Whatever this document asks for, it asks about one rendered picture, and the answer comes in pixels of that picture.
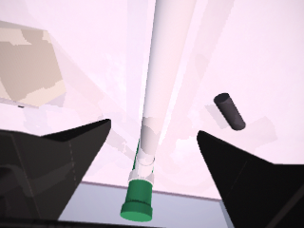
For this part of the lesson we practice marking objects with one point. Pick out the black cylinder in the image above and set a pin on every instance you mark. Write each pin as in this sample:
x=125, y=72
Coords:
x=229, y=111

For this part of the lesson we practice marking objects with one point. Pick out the grey metal cup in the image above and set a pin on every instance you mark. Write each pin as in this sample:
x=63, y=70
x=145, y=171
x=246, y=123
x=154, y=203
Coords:
x=143, y=172

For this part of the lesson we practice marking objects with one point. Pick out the white cylindrical rod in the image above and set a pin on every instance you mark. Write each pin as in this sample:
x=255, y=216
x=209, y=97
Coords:
x=171, y=23

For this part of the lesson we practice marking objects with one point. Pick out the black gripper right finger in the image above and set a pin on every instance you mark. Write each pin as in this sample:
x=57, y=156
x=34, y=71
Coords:
x=256, y=193

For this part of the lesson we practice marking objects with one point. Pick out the green cylinder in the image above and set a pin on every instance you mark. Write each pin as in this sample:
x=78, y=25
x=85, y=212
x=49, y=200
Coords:
x=137, y=206

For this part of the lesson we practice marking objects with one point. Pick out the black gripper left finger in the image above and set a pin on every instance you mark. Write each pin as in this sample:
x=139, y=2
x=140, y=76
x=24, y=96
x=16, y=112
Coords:
x=49, y=168

